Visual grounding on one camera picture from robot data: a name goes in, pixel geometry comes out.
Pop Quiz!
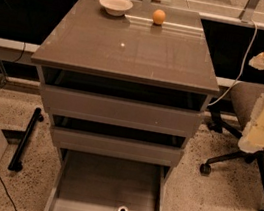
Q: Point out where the grey drawer cabinet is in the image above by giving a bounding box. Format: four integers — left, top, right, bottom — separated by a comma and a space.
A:
15, 0, 233, 184

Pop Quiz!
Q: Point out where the middle grey drawer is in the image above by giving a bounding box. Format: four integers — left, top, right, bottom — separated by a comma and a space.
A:
51, 126, 184, 167

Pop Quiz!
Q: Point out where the open bottom grey drawer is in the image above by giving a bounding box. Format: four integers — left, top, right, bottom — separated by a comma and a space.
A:
44, 151, 164, 211

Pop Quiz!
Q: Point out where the top grey drawer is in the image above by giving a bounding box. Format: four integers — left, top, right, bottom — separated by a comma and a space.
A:
40, 84, 203, 137

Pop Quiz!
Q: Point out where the brown office chair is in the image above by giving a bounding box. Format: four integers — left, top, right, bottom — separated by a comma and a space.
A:
199, 82, 264, 211

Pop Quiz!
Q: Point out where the orange fruit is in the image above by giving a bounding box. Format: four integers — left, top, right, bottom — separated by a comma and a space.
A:
152, 10, 166, 25

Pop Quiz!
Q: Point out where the white bowl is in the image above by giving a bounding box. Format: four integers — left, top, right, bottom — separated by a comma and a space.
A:
99, 0, 133, 17

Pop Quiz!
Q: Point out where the black metal bar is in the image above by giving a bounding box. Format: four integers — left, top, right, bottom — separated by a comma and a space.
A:
8, 107, 44, 172

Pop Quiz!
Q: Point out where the white cable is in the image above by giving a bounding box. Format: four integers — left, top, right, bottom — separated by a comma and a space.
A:
207, 15, 260, 114

